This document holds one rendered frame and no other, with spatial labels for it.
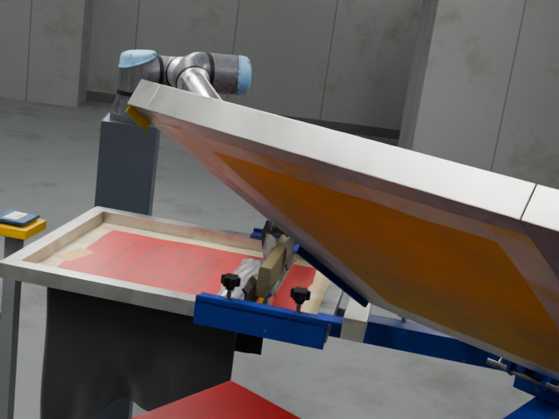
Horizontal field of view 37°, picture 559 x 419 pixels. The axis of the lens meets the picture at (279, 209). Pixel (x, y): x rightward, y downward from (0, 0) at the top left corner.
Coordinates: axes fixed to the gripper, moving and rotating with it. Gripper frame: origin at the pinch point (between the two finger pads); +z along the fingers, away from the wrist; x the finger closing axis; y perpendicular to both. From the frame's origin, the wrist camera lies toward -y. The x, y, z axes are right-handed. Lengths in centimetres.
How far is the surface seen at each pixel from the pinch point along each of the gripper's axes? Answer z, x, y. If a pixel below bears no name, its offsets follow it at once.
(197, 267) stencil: 5.6, 21.4, 2.7
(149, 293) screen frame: 2.6, 23.9, -29.1
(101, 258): 5.6, 45.6, -4.4
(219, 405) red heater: -9, -8, -94
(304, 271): 5.6, -5.4, 15.8
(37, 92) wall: 87, 417, 715
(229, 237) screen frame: 3.0, 18.9, 25.5
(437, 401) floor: 101, -58, 152
